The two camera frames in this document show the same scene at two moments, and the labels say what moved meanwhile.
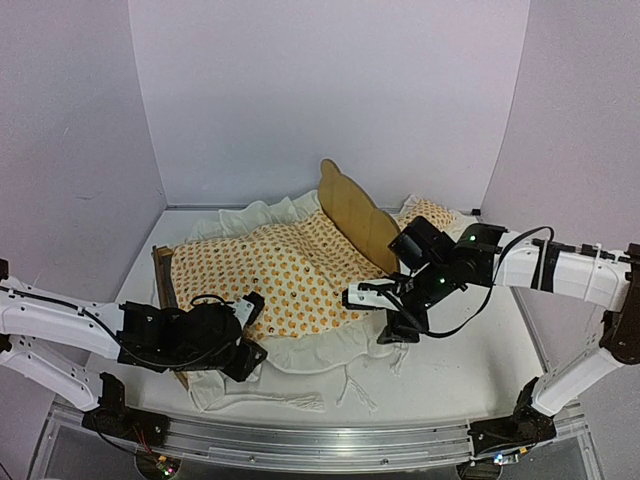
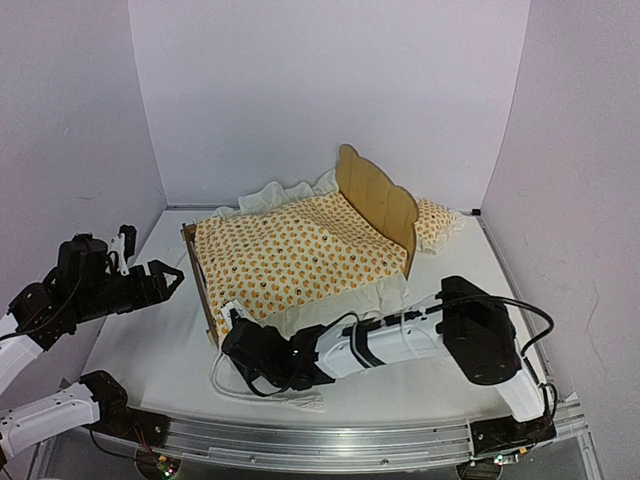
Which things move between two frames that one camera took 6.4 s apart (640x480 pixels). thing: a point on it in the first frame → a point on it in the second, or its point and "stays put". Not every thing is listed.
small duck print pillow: (446, 220) stays put
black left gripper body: (232, 370) → (96, 302)
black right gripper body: (430, 284) → (271, 377)
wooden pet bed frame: (355, 220) → (370, 192)
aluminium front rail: (308, 447) stays put
